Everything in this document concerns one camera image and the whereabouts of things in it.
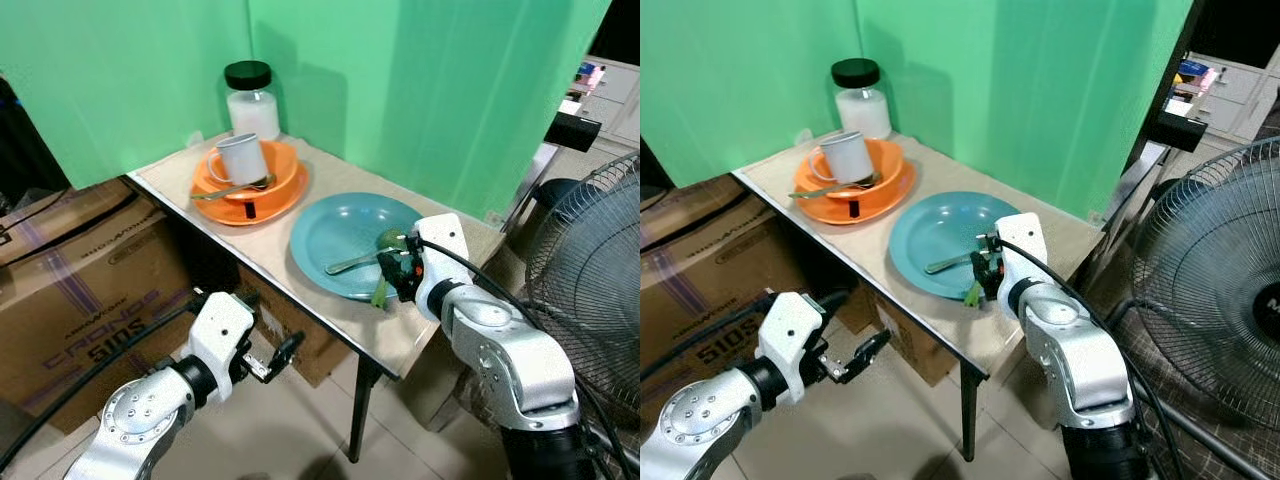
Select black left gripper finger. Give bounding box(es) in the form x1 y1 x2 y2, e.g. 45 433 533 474
845 328 893 377
262 332 306 377

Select metal spoon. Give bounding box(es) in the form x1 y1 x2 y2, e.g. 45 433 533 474
925 250 979 276
192 176 276 201
325 250 381 277
790 176 881 199

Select small cardboard box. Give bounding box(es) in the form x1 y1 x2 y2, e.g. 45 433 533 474
850 290 963 387
235 265 351 387

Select teal plastic plate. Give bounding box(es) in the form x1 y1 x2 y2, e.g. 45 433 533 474
289 192 426 301
888 191 1021 301

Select beige table black legs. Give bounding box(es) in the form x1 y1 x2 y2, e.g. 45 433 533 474
732 133 1106 463
127 133 506 463

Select orange plastic plate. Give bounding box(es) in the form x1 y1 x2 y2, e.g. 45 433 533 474
190 150 309 227
792 150 917 225

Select orange plastic bowl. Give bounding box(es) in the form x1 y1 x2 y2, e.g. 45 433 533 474
808 138 906 199
205 140 299 201

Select green backdrop panel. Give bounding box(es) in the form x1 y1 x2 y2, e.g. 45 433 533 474
640 0 861 189
855 0 1197 224
247 0 612 223
0 0 253 191

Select large printed cardboard box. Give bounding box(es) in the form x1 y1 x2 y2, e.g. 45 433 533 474
640 178 801 401
0 178 251 436

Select white enamel mug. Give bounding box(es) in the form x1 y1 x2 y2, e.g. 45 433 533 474
207 133 269 188
810 131 877 188

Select glass jar black lid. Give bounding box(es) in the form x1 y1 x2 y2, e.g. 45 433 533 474
831 58 893 142
223 60 282 142

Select black box-shaped device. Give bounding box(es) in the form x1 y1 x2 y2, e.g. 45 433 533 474
1158 113 1209 153
545 113 602 153

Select black background object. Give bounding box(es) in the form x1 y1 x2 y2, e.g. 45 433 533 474
640 140 683 201
0 78 71 213

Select grey drawer cabinet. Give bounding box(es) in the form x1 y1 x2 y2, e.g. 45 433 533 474
560 55 641 151
1165 55 1280 151

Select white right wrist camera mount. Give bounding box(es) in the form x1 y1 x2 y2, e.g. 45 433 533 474
412 213 471 321
995 213 1049 306

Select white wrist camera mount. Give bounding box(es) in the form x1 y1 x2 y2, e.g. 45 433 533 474
995 213 1049 306
757 292 824 379
412 213 471 321
187 292 256 377

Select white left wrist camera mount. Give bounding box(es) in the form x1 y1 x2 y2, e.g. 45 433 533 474
757 292 824 379
187 292 256 377

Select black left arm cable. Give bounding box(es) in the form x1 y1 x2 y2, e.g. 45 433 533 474
640 288 861 386
0 295 206 471

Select black wire-cage floor fan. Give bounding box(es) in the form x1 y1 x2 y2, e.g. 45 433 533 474
1130 138 1280 480
525 152 641 401

